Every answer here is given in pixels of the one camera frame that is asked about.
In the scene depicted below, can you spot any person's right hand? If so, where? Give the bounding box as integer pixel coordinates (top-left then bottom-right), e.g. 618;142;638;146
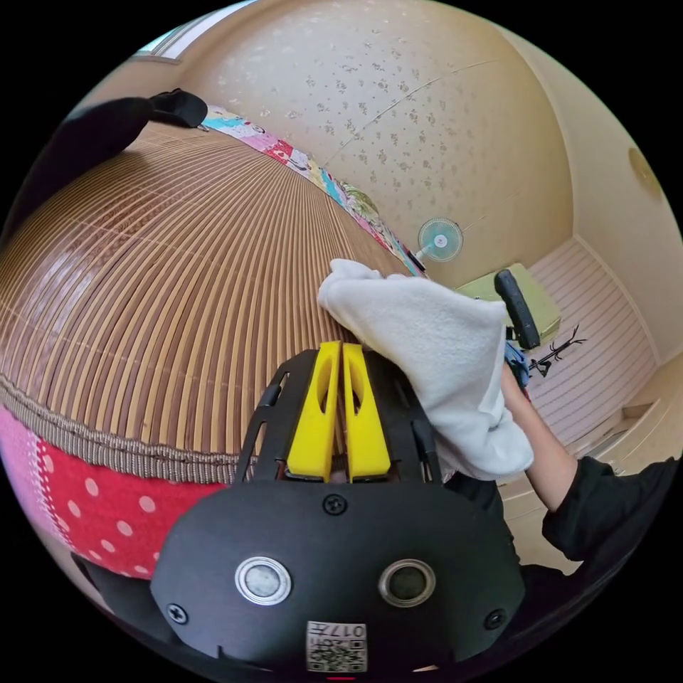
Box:
500;366;536;425

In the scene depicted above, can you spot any black coat stand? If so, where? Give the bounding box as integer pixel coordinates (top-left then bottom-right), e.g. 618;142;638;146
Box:
526;324;588;378

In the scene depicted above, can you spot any white long sleeve shirt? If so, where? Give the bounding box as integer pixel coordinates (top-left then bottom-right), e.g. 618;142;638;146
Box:
317;258;535;482

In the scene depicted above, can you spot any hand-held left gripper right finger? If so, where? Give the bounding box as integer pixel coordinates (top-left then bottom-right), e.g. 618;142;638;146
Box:
342;343;391;480

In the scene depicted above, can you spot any window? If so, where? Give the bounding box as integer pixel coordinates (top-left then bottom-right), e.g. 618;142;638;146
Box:
134;29;185;66

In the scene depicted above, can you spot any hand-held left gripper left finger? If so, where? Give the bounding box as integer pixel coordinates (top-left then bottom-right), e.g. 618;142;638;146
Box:
287;341;342;479

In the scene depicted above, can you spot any teal electric fan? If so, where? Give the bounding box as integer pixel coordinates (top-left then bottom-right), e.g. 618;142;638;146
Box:
415;216;464;266

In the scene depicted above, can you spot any person's right forearm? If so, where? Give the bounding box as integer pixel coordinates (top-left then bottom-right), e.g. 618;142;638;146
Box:
507;408;581;514

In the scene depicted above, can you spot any green box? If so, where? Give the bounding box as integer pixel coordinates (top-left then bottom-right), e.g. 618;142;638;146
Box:
456;262;562;338

